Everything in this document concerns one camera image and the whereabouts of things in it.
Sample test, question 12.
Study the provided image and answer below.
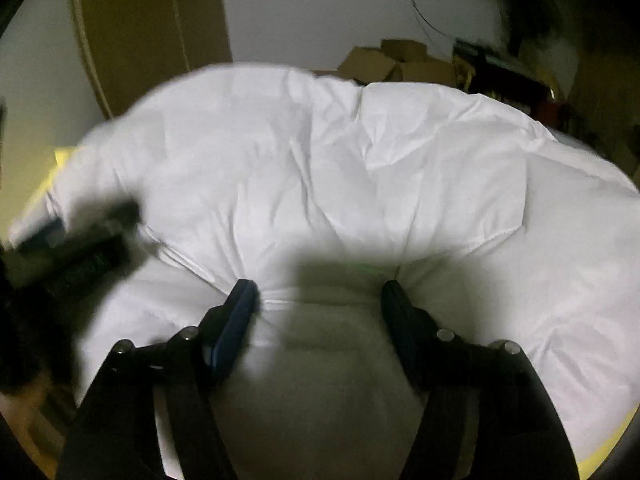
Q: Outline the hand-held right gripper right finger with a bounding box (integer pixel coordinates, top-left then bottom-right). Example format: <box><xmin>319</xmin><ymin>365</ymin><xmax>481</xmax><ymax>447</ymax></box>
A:
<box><xmin>381</xmin><ymin>279</ymin><xmax>582</xmax><ymax>480</ymax></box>

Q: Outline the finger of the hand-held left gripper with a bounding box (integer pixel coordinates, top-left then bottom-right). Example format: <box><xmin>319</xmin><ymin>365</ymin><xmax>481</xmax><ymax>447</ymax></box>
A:
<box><xmin>14</xmin><ymin>200</ymin><xmax>142</xmax><ymax>262</ymax></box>

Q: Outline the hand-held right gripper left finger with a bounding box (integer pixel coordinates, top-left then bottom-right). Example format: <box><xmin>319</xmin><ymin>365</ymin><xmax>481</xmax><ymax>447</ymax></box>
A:
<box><xmin>55</xmin><ymin>278</ymin><xmax>260</xmax><ymax>480</ymax></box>

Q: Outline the white puffer jacket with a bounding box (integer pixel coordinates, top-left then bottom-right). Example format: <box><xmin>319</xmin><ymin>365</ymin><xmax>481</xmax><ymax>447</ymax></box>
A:
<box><xmin>10</xmin><ymin>62</ymin><xmax>640</xmax><ymax>480</ymax></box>

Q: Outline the yellow table mat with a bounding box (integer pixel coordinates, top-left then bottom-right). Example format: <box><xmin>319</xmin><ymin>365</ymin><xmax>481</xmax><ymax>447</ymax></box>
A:
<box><xmin>27</xmin><ymin>145</ymin><xmax>640</xmax><ymax>480</ymax></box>

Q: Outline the wooden door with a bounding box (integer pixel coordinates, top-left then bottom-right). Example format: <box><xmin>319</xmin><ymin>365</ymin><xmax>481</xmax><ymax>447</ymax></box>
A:
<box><xmin>70</xmin><ymin>0</ymin><xmax>232</xmax><ymax>119</ymax></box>

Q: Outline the large cardboard box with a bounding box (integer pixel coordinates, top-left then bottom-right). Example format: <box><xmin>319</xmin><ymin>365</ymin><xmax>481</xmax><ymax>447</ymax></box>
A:
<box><xmin>381</xmin><ymin>38</ymin><xmax>459</xmax><ymax>87</ymax></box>

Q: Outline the small cardboard box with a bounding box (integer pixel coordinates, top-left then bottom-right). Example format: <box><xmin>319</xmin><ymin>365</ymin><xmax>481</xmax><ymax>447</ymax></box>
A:
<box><xmin>336</xmin><ymin>46</ymin><xmax>402</xmax><ymax>84</ymax></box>

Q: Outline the dark dried plant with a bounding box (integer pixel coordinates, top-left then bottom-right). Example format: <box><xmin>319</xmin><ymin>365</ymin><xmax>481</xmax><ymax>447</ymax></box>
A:
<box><xmin>499</xmin><ymin>0</ymin><xmax>563</xmax><ymax>57</ymax></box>

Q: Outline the black wall cable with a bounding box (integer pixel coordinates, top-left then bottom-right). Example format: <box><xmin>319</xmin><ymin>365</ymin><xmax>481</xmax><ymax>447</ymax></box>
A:
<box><xmin>405</xmin><ymin>0</ymin><xmax>454</xmax><ymax>42</ymax></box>

